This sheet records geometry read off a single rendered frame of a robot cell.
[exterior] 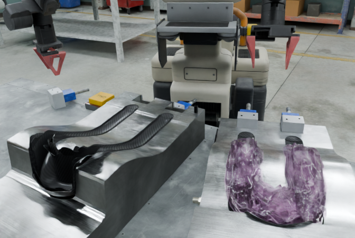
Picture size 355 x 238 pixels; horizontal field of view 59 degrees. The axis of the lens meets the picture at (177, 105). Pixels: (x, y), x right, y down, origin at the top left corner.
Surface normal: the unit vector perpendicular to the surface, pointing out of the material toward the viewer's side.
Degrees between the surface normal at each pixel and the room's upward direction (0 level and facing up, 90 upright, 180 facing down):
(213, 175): 16
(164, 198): 0
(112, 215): 90
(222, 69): 98
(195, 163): 0
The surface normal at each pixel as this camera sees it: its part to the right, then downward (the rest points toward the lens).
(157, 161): 0.86, 0.20
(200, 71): -0.18, 0.57
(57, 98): 0.59, 0.34
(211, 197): -0.07, -0.81
